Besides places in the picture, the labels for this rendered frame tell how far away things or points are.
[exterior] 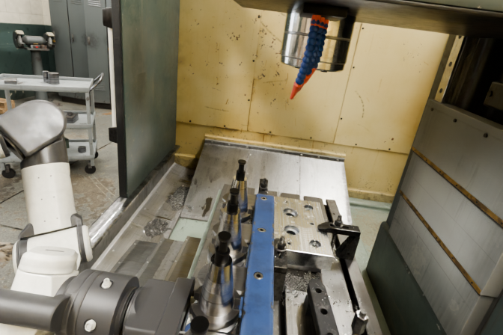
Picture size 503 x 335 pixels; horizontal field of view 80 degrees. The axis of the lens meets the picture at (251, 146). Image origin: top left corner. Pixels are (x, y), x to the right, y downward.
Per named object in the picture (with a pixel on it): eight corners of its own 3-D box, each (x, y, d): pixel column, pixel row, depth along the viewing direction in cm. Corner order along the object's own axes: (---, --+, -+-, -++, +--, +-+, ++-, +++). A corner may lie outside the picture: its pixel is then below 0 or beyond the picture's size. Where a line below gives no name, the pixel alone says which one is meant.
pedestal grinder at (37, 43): (29, 108, 465) (17, 31, 424) (21, 103, 486) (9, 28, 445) (62, 105, 500) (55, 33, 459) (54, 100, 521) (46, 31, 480)
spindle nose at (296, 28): (346, 75, 65) (361, 15, 61) (275, 64, 68) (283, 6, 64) (341, 68, 80) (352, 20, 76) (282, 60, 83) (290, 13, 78)
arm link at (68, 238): (8, 318, 46) (31, 289, 63) (84, 292, 51) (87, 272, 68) (-1, 248, 47) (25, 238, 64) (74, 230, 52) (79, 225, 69)
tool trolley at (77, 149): (1, 180, 274) (-20, 74, 240) (16, 159, 314) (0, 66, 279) (106, 174, 308) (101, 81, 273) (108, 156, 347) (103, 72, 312)
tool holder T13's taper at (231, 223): (237, 258, 46) (242, 221, 44) (210, 251, 47) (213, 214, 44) (244, 240, 50) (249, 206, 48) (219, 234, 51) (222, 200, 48)
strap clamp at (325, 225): (312, 253, 98) (322, 215, 92) (311, 247, 101) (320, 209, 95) (352, 260, 97) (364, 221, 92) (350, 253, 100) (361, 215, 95)
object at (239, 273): (193, 290, 41) (193, 286, 41) (201, 263, 46) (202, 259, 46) (243, 298, 41) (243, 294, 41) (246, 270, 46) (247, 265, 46)
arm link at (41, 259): (54, 333, 38) (63, 303, 50) (76, 258, 40) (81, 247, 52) (-9, 333, 35) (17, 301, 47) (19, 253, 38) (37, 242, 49)
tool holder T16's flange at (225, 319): (235, 342, 36) (237, 327, 35) (185, 335, 36) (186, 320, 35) (239, 298, 42) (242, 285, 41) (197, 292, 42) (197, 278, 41)
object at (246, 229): (209, 239, 52) (209, 235, 51) (215, 221, 57) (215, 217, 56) (249, 245, 52) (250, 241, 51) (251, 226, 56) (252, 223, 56)
